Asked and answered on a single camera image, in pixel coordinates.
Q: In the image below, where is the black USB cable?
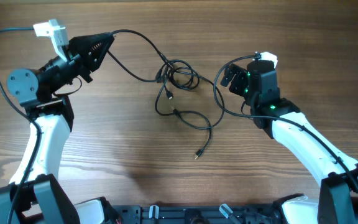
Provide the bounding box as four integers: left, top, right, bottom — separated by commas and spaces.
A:
106, 29, 226, 131
170, 105, 213, 160
154, 58, 201, 116

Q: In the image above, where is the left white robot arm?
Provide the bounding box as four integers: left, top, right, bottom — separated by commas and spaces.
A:
0, 30, 122, 223

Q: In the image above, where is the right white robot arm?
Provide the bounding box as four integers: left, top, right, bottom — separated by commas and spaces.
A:
214, 52, 358, 223

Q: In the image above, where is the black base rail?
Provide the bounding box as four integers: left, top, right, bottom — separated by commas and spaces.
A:
113, 203, 287, 224

